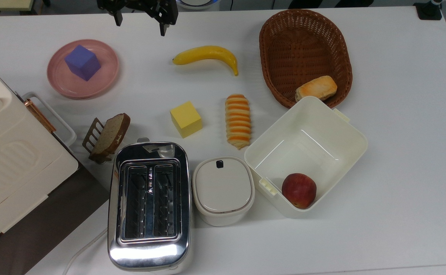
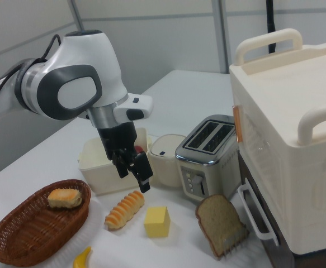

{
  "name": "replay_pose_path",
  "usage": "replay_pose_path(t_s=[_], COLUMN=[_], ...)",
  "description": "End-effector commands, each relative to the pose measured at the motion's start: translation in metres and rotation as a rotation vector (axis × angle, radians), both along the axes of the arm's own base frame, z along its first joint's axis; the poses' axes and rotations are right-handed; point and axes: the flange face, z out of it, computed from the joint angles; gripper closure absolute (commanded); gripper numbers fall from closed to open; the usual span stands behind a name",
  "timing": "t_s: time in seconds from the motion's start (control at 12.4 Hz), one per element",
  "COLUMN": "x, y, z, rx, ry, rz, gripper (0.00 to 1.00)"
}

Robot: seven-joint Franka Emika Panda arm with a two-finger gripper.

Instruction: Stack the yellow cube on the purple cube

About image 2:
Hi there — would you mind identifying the striped orange bread roll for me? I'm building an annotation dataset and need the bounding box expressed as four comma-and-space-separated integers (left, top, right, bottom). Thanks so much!
103, 190, 146, 231

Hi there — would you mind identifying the yellow cube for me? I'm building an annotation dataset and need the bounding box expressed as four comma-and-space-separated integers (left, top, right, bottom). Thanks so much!
143, 206, 171, 238

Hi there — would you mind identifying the yellow banana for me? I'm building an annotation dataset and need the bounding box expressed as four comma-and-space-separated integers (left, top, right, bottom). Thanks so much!
72, 246, 93, 268

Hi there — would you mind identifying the white square open box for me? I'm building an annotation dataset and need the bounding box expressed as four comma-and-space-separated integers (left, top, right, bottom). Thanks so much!
77, 127, 154, 195

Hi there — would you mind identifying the small cream lidded bin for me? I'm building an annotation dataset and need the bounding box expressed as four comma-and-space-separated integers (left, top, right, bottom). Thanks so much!
148, 133, 187, 187

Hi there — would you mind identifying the brown wicker basket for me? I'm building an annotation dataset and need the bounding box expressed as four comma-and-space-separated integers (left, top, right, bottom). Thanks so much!
0, 179, 92, 267

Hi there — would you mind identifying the white scalloped paper mat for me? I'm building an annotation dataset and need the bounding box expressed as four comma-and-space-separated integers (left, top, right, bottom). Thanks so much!
55, 199, 105, 267

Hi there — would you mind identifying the silver cream toaster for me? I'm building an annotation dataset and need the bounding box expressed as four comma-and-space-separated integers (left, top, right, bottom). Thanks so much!
175, 114, 240, 200

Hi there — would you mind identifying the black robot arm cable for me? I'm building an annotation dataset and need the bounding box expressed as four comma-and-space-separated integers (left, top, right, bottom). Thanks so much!
0, 33, 63, 98

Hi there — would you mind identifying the toasted bread bun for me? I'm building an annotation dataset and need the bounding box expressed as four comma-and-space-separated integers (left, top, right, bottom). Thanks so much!
47, 188, 83, 209

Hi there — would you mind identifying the cream toy oven cabinet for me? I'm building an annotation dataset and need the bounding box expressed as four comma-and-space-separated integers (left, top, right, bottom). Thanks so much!
229, 27, 326, 256

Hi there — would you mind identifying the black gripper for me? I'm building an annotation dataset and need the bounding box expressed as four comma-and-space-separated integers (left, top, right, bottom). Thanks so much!
97, 121, 154, 194

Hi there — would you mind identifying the black pole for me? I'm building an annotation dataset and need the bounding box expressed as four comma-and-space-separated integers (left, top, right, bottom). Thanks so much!
264, 0, 278, 54

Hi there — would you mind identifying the brown bread slice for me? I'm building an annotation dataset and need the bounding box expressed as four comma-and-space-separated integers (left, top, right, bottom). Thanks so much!
195, 194, 250, 258

